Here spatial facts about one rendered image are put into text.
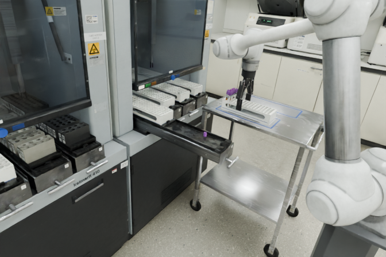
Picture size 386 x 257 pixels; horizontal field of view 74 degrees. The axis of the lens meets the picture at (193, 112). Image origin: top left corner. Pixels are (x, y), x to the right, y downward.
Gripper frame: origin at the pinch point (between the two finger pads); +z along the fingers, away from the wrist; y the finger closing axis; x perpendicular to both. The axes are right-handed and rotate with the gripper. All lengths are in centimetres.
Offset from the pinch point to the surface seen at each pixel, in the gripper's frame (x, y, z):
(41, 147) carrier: 35, -95, 0
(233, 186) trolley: -3, 0, 59
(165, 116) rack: 22.7, -41.1, 1.9
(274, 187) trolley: -24, 19, 59
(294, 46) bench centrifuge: 30, 190, -8
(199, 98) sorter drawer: 31.8, 2.2, 6.6
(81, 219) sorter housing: 28, -87, 38
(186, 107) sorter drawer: 31.3, -11.8, 8.7
